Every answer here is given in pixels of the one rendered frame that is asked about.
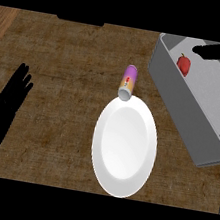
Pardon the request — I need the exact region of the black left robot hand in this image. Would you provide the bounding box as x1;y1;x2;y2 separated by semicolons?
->
0;58;38;158

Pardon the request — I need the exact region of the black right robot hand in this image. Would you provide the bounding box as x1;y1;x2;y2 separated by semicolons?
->
189;37;220;65

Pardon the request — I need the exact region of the red bell pepper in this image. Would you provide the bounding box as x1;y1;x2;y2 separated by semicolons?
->
174;51;194;79

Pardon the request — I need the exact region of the grey open box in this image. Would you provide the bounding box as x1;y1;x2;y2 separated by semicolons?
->
133;30;220;172

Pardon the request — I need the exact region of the white oval plate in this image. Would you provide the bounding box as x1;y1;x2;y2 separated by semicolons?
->
83;89;166;204

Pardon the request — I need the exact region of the purple and orange can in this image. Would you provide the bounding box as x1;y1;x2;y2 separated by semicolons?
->
116;62;140;104

